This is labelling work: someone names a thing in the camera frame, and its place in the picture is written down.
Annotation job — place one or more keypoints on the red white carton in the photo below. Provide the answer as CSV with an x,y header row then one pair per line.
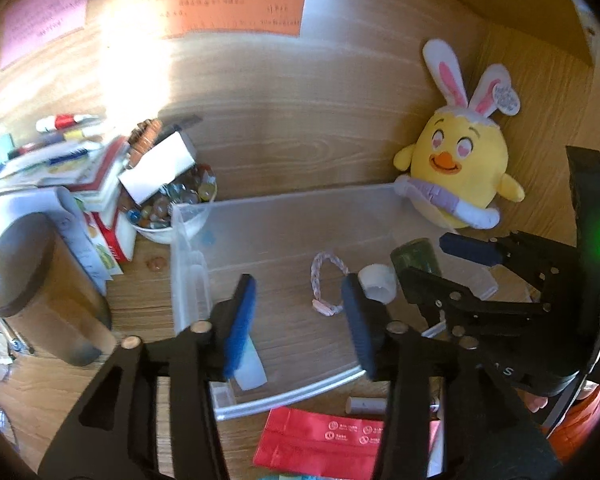
x,y
117,245

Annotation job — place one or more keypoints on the pink paper note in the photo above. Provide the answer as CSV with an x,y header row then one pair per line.
x,y
45,15

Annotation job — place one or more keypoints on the white card box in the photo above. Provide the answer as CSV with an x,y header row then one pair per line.
x,y
155,170

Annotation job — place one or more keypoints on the red white marker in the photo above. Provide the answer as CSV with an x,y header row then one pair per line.
x,y
62,121

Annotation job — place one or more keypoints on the orange paper note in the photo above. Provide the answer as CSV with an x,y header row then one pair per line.
x,y
235,10

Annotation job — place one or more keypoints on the brown canister with dark lid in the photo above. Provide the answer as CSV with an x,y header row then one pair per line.
x,y
45,310

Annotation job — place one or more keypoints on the red foil packet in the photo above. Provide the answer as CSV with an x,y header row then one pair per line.
x,y
320,440

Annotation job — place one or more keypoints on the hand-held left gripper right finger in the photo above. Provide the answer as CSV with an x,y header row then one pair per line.
x,y
357,320

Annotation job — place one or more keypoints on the yellow chick plush toy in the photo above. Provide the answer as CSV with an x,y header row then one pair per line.
x,y
460,160

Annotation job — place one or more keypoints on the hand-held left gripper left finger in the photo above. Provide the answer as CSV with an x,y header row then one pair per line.
x,y
242,320

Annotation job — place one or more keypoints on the copper coin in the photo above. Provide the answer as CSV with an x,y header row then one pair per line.
x,y
156,264

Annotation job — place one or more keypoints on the translucent white block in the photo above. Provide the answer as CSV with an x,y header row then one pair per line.
x,y
250,367

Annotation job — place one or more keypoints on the white bowl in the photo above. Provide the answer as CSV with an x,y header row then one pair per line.
x,y
155,234

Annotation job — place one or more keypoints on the clear plastic storage box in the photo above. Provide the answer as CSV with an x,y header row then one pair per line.
x,y
280,240

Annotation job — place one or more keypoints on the cream white cylinder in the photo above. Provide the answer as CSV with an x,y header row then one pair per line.
x,y
365,405

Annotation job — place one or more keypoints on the yellow white marker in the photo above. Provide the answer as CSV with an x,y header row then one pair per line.
x,y
80,135

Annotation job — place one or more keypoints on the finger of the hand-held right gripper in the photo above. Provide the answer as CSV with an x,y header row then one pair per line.
x,y
467,250
445,305

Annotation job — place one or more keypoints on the stack of books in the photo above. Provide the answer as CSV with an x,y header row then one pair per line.
x,y
55,165

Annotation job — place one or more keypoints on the brown hair clip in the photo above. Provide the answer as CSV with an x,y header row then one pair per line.
x,y
144,140

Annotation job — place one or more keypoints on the dark green bottle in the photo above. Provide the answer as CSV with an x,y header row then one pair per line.
x,y
415,255

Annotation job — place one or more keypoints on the pile of glass marbles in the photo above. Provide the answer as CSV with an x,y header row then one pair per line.
x,y
155,207

